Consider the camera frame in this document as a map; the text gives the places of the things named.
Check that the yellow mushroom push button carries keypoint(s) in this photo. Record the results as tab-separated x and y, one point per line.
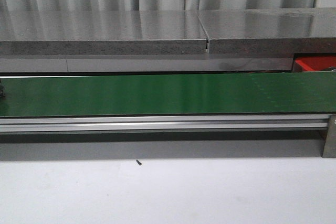
2	94

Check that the steel conveyor support bracket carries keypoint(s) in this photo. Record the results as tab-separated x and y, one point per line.
329	150

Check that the red plastic bin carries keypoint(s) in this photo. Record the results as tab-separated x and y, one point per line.
314	63

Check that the green conveyor belt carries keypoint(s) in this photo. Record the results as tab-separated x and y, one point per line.
169	94

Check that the aluminium conveyor frame rail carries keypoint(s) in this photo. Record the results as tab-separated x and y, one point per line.
162	123

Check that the grey stone counter slab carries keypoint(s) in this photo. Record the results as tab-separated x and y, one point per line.
102	33

